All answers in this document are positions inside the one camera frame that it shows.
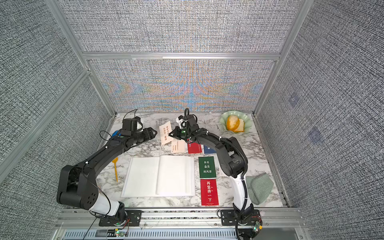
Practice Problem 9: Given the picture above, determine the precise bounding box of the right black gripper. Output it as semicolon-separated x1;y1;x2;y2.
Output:
167;126;192;140

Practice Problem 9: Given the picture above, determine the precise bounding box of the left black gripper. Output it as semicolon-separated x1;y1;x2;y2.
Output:
131;126;158;145

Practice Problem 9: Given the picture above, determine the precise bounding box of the beige card red text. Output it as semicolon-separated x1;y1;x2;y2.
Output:
159;121;174;146

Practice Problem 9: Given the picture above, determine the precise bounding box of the white photo album book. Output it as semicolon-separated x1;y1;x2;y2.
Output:
121;155;196;198

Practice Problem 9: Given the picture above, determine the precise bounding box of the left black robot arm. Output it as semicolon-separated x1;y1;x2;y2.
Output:
57;128;157;222

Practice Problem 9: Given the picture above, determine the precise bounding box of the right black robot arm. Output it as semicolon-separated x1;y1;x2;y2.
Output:
169;127;254;225

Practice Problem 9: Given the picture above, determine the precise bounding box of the dark red card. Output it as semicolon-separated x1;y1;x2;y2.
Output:
188;143;202;154

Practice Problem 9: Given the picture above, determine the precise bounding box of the blue lidded cup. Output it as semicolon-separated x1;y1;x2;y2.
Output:
112;130;121;138

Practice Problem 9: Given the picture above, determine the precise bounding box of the blue card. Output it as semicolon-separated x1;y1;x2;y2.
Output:
204;145;216;154

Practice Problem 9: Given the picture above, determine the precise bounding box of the yellow spoon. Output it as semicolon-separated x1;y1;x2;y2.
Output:
112;158;119;182

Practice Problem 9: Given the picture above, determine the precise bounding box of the green card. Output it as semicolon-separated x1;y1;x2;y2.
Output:
199;157;217;179

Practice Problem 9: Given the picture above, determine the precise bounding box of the bread piece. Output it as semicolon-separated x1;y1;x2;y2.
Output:
226;115;245;133

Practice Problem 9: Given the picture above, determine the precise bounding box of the green glass plate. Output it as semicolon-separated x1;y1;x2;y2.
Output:
219;110;253;134

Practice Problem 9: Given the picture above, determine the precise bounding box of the white card grey print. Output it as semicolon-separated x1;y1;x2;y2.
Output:
218;162;226;177

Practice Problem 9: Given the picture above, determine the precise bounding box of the large red card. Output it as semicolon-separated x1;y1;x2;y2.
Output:
201;179;219;206

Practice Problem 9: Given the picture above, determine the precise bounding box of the green folded cloth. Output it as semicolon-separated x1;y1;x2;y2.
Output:
246;173;274;205

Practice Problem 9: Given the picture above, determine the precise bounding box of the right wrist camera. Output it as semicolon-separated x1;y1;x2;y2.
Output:
176;114;200;132

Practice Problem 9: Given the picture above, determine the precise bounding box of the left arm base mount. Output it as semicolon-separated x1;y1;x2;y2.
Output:
99;210;143;228

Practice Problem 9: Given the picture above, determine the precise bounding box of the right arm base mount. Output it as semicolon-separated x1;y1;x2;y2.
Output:
218;209;263;232

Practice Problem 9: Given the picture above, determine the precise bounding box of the aluminium front rail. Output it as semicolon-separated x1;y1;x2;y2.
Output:
51;207;311;240

